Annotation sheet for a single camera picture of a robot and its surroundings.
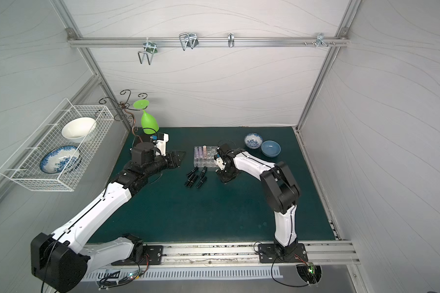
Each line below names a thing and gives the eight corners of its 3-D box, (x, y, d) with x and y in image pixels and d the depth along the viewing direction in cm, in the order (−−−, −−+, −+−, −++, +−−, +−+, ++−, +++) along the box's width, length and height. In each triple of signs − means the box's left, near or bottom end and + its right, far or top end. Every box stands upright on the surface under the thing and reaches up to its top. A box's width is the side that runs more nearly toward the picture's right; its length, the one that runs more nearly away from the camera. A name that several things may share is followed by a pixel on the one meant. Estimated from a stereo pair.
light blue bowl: (262, 157, 106) (263, 154, 104) (260, 143, 114) (260, 140, 111) (281, 157, 106) (282, 154, 104) (277, 143, 114) (278, 140, 111)
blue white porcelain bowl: (241, 145, 116) (242, 138, 111) (251, 137, 121) (252, 130, 116) (252, 153, 112) (254, 146, 107) (262, 144, 117) (264, 137, 112)
